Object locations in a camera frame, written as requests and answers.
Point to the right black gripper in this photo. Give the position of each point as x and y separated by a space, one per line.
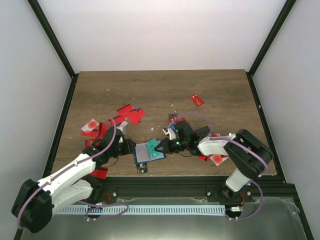
167 148

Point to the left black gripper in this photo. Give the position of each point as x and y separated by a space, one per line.
129 149

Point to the teal VIP card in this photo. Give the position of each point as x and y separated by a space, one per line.
151 147

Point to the navy blue card holder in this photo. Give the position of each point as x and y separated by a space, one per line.
135 159

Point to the red VIP card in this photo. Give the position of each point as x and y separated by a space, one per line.
142 153

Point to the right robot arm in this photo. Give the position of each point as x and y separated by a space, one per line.
249 155

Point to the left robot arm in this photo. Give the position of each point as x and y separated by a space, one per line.
38 201

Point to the black card upper centre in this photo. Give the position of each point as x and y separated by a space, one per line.
172 117

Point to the red card front left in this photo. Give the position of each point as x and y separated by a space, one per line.
100 173

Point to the red striped card top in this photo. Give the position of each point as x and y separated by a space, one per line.
124 109

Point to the white red dot card left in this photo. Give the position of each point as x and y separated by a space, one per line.
90 126

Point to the white red dot card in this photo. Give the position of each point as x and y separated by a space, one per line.
90 126
218 159

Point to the black card right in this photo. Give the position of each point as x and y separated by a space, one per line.
203 131

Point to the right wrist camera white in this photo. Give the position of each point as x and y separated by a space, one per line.
169 132

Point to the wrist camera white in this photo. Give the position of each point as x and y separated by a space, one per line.
169 132
122 127

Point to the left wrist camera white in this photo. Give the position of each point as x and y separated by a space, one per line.
122 127

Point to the white slotted cable duct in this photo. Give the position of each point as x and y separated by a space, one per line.
161 210

